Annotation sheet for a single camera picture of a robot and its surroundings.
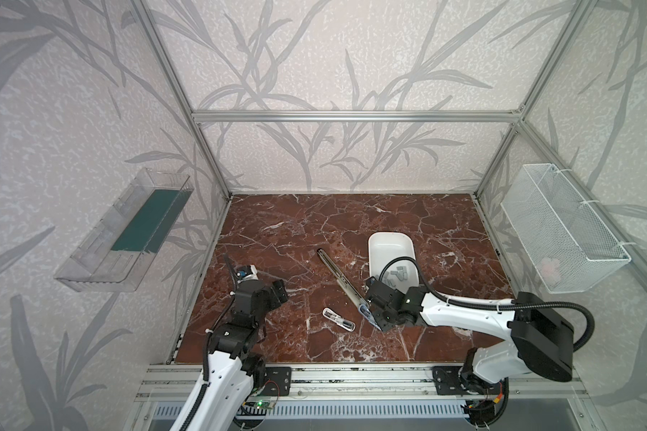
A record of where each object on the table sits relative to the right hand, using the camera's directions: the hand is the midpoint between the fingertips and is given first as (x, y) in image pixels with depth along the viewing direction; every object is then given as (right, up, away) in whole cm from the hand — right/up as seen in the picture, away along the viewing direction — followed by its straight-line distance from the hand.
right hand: (380, 306), depth 85 cm
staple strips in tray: (+9, +8, +11) cm, 16 cm away
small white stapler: (-14, -4, -1) cm, 14 cm away
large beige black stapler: (-12, +7, +6) cm, 15 cm away
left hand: (-32, +10, -3) cm, 34 cm away
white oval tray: (+2, +17, -10) cm, 20 cm away
